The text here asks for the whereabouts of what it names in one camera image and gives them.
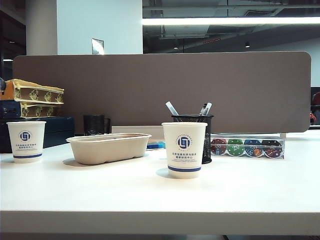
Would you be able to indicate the red poker chip stack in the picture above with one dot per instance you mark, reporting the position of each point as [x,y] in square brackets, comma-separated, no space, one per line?
[218,147]

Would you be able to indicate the black mesh pen holder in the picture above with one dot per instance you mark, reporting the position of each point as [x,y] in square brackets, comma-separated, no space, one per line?
[208,145]

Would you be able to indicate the clear acrylic chip case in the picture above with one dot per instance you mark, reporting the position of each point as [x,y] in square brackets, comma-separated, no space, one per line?
[247,140]

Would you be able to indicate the beige pulp tray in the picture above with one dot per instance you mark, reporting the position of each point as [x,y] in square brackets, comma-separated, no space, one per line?
[107,150]

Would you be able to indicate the clear barrel pen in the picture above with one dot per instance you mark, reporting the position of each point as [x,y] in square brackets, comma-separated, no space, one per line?
[172,108]

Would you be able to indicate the white paper cup blue logo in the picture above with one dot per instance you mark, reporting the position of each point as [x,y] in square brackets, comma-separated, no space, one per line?
[26,150]
[185,160]

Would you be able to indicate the blue puzzle box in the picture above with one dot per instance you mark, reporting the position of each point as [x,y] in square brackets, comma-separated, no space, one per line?
[32,110]

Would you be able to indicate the dark brown poker chip stack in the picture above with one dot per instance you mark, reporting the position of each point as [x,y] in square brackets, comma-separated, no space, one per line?
[272,148]

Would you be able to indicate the brown desk partition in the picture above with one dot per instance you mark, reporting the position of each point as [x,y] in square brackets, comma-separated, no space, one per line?
[162,80]

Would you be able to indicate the small ceiling spot lamp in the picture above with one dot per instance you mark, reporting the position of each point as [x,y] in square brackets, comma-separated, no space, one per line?
[247,45]

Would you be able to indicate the blue poker chip stack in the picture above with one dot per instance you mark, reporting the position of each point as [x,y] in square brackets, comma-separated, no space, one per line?
[252,147]

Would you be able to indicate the dark translucent mug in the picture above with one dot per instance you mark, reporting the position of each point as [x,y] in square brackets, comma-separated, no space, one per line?
[93,125]

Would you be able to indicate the green poker chip stack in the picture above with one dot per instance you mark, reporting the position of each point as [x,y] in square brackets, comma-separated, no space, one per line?
[235,147]

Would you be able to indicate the dark blue plastic case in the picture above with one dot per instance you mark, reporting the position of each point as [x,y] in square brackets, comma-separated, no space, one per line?
[57,130]

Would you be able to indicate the black and white pen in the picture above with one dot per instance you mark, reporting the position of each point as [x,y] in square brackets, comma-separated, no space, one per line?
[206,108]

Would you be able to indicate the teal letter card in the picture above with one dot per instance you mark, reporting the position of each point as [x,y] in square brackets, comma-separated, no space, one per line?
[156,145]

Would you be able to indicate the white partition foot bracket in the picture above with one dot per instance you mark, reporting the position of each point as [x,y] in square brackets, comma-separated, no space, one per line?
[283,135]

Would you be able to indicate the ceiling light strip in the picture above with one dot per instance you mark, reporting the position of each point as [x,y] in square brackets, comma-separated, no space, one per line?
[225,21]

